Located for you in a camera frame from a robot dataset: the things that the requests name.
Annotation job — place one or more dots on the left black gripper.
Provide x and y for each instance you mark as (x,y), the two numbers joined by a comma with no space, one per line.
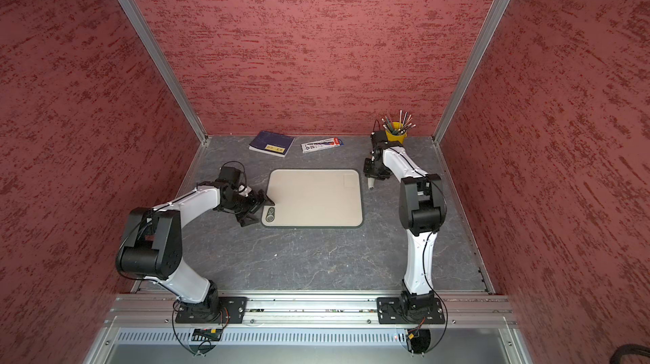
(256,204)

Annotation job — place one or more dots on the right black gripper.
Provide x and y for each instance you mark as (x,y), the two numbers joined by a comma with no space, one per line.
(370,174)

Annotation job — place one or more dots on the beige cutting board green rim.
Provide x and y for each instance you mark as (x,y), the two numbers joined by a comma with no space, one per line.
(314,198)

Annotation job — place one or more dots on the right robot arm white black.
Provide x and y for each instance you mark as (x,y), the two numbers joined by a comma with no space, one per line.
(422,212)

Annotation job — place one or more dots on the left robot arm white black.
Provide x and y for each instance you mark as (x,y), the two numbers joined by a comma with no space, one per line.
(152,245)

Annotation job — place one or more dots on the yellow pen cup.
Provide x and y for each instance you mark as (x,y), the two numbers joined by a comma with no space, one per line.
(397,136)

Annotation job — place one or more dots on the pens in cup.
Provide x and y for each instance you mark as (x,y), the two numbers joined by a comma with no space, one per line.
(404,117)

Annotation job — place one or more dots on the dark blue notebook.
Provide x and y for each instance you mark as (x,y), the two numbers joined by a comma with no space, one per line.
(271,143)

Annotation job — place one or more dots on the white toothpaste box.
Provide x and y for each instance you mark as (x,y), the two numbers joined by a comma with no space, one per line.
(320,145)

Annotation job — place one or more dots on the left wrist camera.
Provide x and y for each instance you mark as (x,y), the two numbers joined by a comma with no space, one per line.
(230,175)

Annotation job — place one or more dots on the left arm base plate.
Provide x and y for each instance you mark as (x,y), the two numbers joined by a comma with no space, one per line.
(222,310)

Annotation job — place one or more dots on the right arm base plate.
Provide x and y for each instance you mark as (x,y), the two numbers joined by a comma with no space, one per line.
(391,310)

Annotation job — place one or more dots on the aluminium front rail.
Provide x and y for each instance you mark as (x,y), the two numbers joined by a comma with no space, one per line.
(310,309)

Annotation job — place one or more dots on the left aluminium corner post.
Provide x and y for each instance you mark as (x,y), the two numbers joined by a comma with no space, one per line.
(139,23)

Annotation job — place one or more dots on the aluminium corner post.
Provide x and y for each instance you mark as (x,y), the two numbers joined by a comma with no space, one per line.
(479,48)
(139,23)

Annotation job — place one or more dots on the right aluminium corner post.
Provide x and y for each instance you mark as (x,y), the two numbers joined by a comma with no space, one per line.
(479,48)

